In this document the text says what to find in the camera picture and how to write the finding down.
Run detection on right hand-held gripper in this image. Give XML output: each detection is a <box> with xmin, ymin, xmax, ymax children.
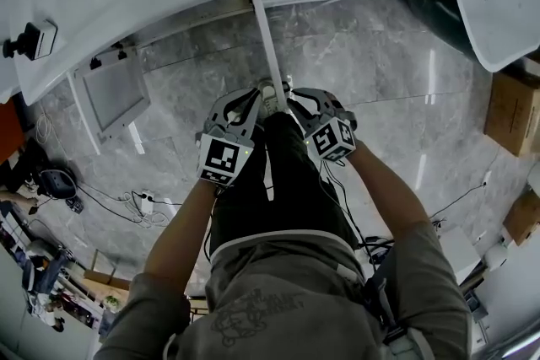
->
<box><xmin>288</xmin><ymin>87</ymin><xmax>359</xmax><ymax>163</ymax></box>

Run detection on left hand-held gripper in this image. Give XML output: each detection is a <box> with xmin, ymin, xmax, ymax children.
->
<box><xmin>195</xmin><ymin>87</ymin><xmax>264</xmax><ymax>187</ymax></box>

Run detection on white cabinet door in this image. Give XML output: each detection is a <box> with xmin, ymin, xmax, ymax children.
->
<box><xmin>247</xmin><ymin>0</ymin><xmax>289</xmax><ymax>115</ymax></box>

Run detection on person's right forearm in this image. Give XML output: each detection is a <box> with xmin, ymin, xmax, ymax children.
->
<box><xmin>346</xmin><ymin>137</ymin><xmax>432</xmax><ymax>244</ymax></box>

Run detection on person's left forearm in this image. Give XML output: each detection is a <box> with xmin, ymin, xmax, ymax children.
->
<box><xmin>143</xmin><ymin>177</ymin><xmax>221</xmax><ymax>287</ymax></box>

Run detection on white hinged cabinet panel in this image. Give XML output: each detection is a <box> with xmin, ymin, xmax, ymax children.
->
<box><xmin>66</xmin><ymin>47</ymin><xmax>152</xmax><ymax>157</ymax></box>

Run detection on person's grey left shoe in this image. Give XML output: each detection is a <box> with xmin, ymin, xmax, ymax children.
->
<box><xmin>256</xmin><ymin>78</ymin><xmax>280</xmax><ymax>119</ymax></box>

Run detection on person's black trousers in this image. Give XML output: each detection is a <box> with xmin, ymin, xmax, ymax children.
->
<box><xmin>208</xmin><ymin>111</ymin><xmax>360</xmax><ymax>263</ymax></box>

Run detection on white power strip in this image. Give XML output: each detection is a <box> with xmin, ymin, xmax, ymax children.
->
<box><xmin>138</xmin><ymin>190</ymin><xmax>154</xmax><ymax>217</ymax></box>

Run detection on person's grey printed shirt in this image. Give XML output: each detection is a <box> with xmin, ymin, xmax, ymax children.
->
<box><xmin>93</xmin><ymin>218</ymin><xmax>474</xmax><ymax>360</ymax></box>

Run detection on black device on floor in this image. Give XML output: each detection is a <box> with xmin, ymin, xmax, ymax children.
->
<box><xmin>38</xmin><ymin>167</ymin><xmax>79</xmax><ymax>200</ymax></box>

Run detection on large cardboard box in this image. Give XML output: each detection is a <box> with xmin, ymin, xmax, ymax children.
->
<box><xmin>483</xmin><ymin>70</ymin><xmax>540</xmax><ymax>158</ymax></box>

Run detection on white square box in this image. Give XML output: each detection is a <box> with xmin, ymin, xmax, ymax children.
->
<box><xmin>436</xmin><ymin>225</ymin><xmax>483</xmax><ymax>286</ymax></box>

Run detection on orange panel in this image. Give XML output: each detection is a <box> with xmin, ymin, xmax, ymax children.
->
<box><xmin>0</xmin><ymin>99</ymin><xmax>25</xmax><ymax>166</ymax></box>

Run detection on small cardboard box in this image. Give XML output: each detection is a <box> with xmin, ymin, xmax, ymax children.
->
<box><xmin>501</xmin><ymin>188</ymin><xmax>540</xmax><ymax>248</ymax></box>

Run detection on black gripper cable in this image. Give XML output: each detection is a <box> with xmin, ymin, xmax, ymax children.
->
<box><xmin>318</xmin><ymin>158</ymin><xmax>396</xmax><ymax>271</ymax></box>

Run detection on thin black floor cable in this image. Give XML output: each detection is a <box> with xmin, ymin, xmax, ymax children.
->
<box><xmin>429</xmin><ymin>170</ymin><xmax>493</xmax><ymax>221</ymax></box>

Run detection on white coiled cable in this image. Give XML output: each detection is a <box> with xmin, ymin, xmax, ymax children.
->
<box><xmin>34</xmin><ymin>105</ymin><xmax>58</xmax><ymax>147</ymax></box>

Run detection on black shoulder strap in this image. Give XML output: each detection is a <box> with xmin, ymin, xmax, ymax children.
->
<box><xmin>364</xmin><ymin>252</ymin><xmax>413</xmax><ymax>347</ymax></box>

